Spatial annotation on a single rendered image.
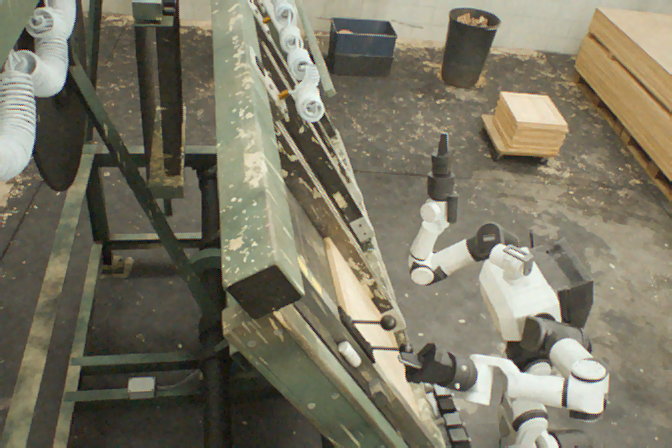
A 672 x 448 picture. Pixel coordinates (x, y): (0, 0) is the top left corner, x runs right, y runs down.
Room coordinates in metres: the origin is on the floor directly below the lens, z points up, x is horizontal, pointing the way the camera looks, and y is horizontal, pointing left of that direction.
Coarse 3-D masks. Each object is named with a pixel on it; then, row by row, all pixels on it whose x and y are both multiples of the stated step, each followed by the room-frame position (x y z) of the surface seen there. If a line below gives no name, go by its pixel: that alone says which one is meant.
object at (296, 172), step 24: (312, 72) 1.48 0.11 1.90; (288, 120) 1.42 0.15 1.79; (288, 144) 1.44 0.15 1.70; (288, 168) 1.44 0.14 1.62; (312, 192) 1.46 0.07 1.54; (312, 216) 1.46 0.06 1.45; (336, 216) 1.49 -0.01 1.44; (336, 240) 1.49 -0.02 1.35; (360, 264) 1.51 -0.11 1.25; (384, 288) 1.58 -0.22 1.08; (384, 312) 1.54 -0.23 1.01
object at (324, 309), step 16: (304, 272) 0.97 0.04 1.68; (304, 288) 0.97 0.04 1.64; (320, 304) 0.98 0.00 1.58; (320, 320) 0.98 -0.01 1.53; (336, 320) 0.99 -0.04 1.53; (336, 336) 0.99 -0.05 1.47; (368, 368) 1.01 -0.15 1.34; (384, 384) 1.03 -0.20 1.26; (400, 400) 1.05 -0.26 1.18; (400, 416) 1.05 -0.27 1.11; (416, 416) 1.10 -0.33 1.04; (416, 432) 1.06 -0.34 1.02
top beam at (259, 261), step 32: (224, 0) 1.85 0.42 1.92; (224, 32) 1.62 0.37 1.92; (256, 32) 1.76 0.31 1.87; (224, 64) 1.42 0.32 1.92; (224, 96) 1.26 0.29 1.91; (256, 96) 1.24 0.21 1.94; (224, 128) 1.13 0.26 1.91; (256, 128) 1.08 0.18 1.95; (224, 160) 1.01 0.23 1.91; (256, 160) 0.97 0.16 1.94; (224, 192) 0.91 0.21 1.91; (256, 192) 0.88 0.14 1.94; (224, 224) 0.82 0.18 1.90; (256, 224) 0.79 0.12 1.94; (288, 224) 0.87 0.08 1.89; (224, 256) 0.74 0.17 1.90; (256, 256) 0.72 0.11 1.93; (288, 256) 0.76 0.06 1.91; (224, 288) 0.68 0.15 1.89; (256, 288) 0.69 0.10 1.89; (288, 288) 0.70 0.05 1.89
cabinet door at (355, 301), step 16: (336, 256) 1.42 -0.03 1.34; (336, 272) 1.32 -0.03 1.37; (352, 272) 1.50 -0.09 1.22; (336, 288) 1.26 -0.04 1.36; (352, 288) 1.39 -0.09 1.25; (352, 304) 1.27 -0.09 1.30; (368, 304) 1.46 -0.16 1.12; (368, 336) 1.23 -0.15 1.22; (384, 336) 1.41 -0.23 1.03; (384, 352) 1.29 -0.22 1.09; (384, 368) 1.18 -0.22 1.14; (400, 368) 1.35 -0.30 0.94; (400, 384) 1.24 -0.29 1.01
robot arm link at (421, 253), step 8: (416, 240) 1.67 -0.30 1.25; (424, 240) 1.65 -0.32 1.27; (432, 240) 1.65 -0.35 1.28; (416, 248) 1.65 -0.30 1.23; (424, 248) 1.65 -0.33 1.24; (432, 248) 1.66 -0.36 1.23; (416, 256) 1.65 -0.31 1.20; (424, 256) 1.65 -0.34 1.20; (416, 264) 1.63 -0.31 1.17; (424, 264) 1.64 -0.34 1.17; (432, 264) 1.66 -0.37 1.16
